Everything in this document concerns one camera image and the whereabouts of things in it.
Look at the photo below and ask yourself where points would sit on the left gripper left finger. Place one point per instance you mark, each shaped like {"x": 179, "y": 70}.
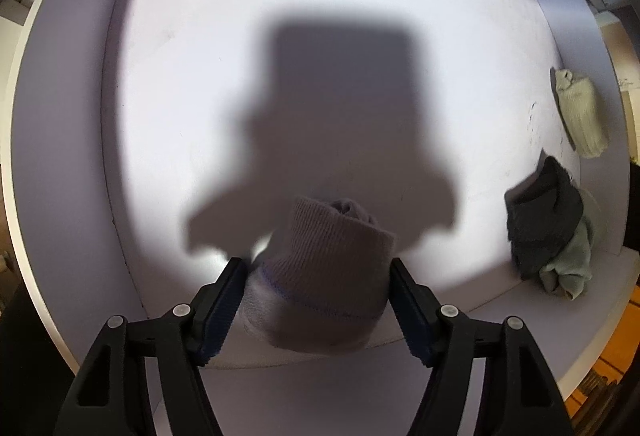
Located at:
{"x": 110, "y": 396}

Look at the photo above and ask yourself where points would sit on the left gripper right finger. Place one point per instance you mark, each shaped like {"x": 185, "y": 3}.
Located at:
{"x": 519, "y": 393}

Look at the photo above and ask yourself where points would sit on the pale green cloth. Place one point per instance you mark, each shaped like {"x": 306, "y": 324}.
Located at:
{"x": 569, "y": 273}

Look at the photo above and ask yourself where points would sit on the black folded sock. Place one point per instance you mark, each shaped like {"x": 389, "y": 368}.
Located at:
{"x": 542, "y": 215}

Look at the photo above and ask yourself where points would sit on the lavender sock roll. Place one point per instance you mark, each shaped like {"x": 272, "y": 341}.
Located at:
{"x": 320, "y": 285}

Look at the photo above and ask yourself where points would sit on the cream yellow sock roll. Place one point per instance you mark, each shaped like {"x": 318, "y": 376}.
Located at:
{"x": 582, "y": 112}

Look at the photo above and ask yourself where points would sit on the open white drawer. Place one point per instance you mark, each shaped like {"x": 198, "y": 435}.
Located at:
{"x": 146, "y": 141}

